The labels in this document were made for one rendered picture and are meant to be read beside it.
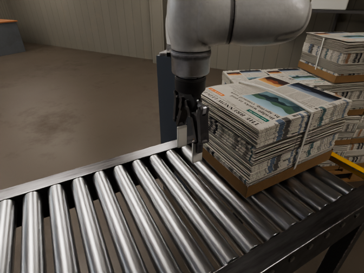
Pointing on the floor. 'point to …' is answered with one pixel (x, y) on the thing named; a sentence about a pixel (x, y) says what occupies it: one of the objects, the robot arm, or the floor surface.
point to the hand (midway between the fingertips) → (189, 145)
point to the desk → (10, 38)
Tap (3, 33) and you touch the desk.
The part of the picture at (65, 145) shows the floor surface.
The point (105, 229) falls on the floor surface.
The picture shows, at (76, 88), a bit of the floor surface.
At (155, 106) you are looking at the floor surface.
